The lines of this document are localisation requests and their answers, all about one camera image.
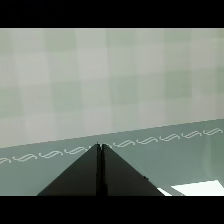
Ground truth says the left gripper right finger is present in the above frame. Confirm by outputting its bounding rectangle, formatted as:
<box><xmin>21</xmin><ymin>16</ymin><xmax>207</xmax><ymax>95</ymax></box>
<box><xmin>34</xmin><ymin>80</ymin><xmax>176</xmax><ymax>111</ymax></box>
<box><xmin>100</xmin><ymin>143</ymin><xmax>166</xmax><ymax>197</ymax></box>

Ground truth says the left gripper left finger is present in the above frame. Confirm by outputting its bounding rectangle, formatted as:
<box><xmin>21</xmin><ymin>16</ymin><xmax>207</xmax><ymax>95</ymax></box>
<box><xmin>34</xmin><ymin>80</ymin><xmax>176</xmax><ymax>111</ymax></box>
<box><xmin>37</xmin><ymin>143</ymin><xmax>101</xmax><ymax>197</ymax></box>

